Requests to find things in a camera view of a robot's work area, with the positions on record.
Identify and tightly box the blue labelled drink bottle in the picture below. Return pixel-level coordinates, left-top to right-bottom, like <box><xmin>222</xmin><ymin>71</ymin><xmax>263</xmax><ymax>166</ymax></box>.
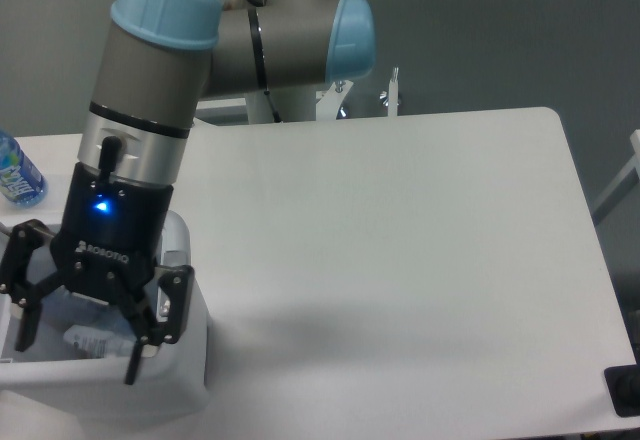
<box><xmin>1</xmin><ymin>131</ymin><xmax>48</xmax><ymax>208</ymax></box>

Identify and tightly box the black clamp at table edge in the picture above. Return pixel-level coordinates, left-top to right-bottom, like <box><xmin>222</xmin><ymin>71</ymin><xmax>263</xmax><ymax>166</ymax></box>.
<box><xmin>604</xmin><ymin>364</ymin><xmax>639</xmax><ymax>418</ymax></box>

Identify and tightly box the white pedestal base frame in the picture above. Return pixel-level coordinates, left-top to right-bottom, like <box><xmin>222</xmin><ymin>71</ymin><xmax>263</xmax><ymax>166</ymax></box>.
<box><xmin>194</xmin><ymin>66</ymin><xmax>404</xmax><ymax>124</ymax></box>

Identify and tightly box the white plastic trash can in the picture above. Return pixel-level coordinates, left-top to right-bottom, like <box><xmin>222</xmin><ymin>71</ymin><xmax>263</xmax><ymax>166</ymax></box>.
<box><xmin>0</xmin><ymin>210</ymin><xmax>211</xmax><ymax>421</ymax></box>

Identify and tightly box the black pedestal cable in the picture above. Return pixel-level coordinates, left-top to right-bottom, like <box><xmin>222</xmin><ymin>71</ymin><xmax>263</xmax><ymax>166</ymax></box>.
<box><xmin>263</xmin><ymin>90</ymin><xmax>282</xmax><ymax>124</ymax></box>

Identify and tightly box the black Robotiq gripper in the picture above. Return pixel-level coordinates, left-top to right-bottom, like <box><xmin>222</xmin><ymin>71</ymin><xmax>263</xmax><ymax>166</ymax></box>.
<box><xmin>1</xmin><ymin>162</ymin><xmax>195</xmax><ymax>385</ymax></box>

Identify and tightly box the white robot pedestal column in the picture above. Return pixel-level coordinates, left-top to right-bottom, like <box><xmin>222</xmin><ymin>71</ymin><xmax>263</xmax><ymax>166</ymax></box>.
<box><xmin>244</xmin><ymin>86</ymin><xmax>316</xmax><ymax>124</ymax></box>

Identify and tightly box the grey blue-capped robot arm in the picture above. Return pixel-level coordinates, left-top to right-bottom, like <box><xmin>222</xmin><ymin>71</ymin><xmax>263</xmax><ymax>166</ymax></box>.
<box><xmin>1</xmin><ymin>0</ymin><xmax>376</xmax><ymax>384</ymax></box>

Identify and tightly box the white frame at right edge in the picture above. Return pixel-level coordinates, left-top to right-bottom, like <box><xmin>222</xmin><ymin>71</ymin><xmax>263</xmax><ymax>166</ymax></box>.
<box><xmin>591</xmin><ymin>129</ymin><xmax>639</xmax><ymax>226</ymax></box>

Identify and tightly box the crushed clear plastic water bottle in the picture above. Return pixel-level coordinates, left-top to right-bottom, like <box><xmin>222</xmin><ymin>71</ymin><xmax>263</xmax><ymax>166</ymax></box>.
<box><xmin>42</xmin><ymin>288</ymin><xmax>136</xmax><ymax>359</ymax></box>

